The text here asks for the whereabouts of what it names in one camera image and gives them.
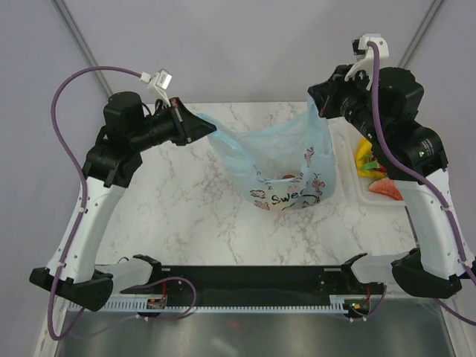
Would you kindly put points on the fake watermelon slice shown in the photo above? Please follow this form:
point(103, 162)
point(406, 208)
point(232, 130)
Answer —
point(386, 187)

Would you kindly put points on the red fake dragon fruit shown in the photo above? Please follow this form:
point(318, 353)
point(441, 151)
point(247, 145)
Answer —
point(372, 165)

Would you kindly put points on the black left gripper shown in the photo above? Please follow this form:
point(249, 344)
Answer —
point(186, 124)

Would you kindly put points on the aluminium corner post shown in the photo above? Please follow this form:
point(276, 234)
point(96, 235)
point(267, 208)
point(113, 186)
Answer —
point(82, 45)
point(420, 33)

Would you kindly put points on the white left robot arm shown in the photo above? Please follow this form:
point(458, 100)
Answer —
point(72, 273)

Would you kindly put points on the yellow fake banana bunch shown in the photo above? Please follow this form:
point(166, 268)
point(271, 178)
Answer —
point(363, 154)

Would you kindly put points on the light blue plastic bag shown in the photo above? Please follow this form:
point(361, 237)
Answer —
point(257, 160)

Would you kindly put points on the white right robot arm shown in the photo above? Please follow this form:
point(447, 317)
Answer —
point(383, 109)

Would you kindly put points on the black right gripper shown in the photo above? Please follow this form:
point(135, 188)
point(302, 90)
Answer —
point(326, 93)

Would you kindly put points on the left aluminium corner post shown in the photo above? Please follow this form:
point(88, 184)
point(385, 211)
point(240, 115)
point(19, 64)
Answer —
point(82, 45)

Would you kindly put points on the white plastic fruit basket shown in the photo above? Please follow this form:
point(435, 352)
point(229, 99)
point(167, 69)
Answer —
point(367, 197)

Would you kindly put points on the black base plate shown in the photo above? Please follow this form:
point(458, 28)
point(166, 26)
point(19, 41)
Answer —
point(266, 285)

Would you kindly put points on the right aluminium corner post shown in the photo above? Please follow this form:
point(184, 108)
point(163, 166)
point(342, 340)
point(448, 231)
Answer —
point(420, 33)

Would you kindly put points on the white slotted cable duct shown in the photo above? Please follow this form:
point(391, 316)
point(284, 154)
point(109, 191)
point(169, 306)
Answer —
point(139, 303)

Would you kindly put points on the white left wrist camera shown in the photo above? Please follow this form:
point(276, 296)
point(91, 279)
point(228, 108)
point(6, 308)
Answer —
point(157, 84)

